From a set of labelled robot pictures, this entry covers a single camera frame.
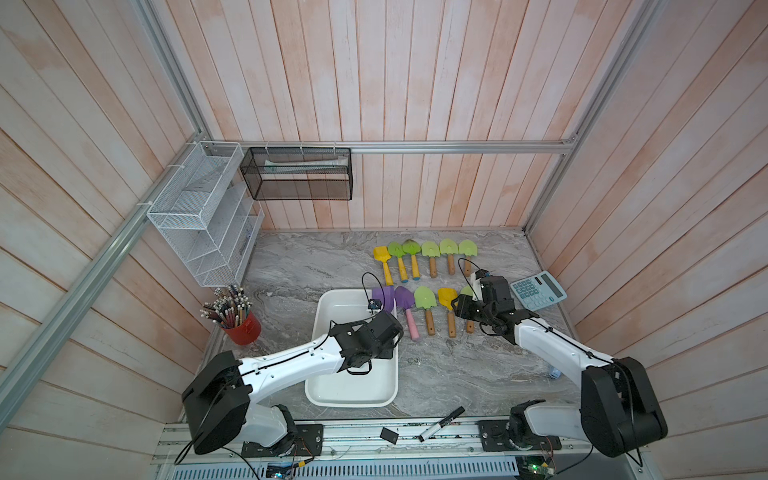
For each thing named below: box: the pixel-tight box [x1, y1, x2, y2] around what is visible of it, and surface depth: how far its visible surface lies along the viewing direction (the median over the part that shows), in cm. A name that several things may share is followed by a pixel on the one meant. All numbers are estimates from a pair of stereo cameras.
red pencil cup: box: [221, 311, 262, 345], surface depth 92 cm
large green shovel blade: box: [414, 286, 437, 336], surface depth 100 cm
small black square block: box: [380, 426, 399, 445], surface depth 76 cm
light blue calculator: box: [510, 270, 568, 311], surface depth 102 cm
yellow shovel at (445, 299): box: [438, 288, 458, 338], surface depth 99 cm
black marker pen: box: [418, 406, 466, 443], surface depth 77 cm
